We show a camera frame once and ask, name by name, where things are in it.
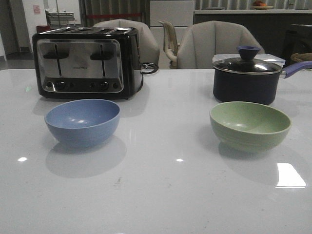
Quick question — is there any blue bowl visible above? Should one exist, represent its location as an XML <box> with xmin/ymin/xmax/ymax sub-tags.
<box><xmin>44</xmin><ymin>99</ymin><xmax>120</xmax><ymax>148</ymax></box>

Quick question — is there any green bowl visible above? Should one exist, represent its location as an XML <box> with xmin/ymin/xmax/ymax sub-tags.
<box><xmin>210</xmin><ymin>101</ymin><xmax>292</xmax><ymax>153</ymax></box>

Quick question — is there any beige armchair left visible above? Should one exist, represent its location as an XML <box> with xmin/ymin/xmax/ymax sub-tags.
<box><xmin>93</xmin><ymin>19</ymin><xmax>160</xmax><ymax>65</ymax></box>

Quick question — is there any beige armchair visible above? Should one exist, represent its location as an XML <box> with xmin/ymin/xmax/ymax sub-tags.
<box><xmin>93</xmin><ymin>19</ymin><xmax>160</xmax><ymax>65</ymax></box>
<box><xmin>177</xmin><ymin>20</ymin><xmax>265</xmax><ymax>69</ymax></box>

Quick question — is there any cream plastic chair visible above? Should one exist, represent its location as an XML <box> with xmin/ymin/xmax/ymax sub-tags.
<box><xmin>158</xmin><ymin>20</ymin><xmax>179</xmax><ymax>69</ymax></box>

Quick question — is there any dark blue saucepan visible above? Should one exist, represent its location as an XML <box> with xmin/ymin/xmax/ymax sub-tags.
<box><xmin>213</xmin><ymin>61</ymin><xmax>312</xmax><ymax>105</ymax></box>

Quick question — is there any beige armchair right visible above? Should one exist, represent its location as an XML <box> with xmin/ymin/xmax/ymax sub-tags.
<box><xmin>177</xmin><ymin>20</ymin><xmax>265</xmax><ymax>69</ymax></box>

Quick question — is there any black and chrome toaster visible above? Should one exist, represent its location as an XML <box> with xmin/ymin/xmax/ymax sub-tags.
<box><xmin>32</xmin><ymin>27</ymin><xmax>143</xmax><ymax>99</ymax></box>

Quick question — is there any glass pot lid blue knob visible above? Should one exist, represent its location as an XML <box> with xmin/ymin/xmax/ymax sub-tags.
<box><xmin>213</xmin><ymin>45</ymin><xmax>281</xmax><ymax>75</ymax></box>

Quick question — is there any white cabinet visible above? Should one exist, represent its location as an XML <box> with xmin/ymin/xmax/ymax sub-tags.
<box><xmin>150</xmin><ymin>0</ymin><xmax>195</xmax><ymax>47</ymax></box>

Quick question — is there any metal rack cart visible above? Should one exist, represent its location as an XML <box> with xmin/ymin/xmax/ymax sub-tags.
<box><xmin>45</xmin><ymin>9</ymin><xmax>76</xmax><ymax>27</ymax></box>

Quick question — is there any red bin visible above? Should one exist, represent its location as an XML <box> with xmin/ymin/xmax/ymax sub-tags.
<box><xmin>36</xmin><ymin>25</ymin><xmax>50</xmax><ymax>33</ymax></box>

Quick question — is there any fruit bowl on counter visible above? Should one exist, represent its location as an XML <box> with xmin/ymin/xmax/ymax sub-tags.
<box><xmin>251</xmin><ymin>0</ymin><xmax>273</xmax><ymax>10</ymax></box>

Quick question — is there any black toaster power cord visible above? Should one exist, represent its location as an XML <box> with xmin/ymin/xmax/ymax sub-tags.
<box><xmin>139</xmin><ymin>62</ymin><xmax>159</xmax><ymax>75</ymax></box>

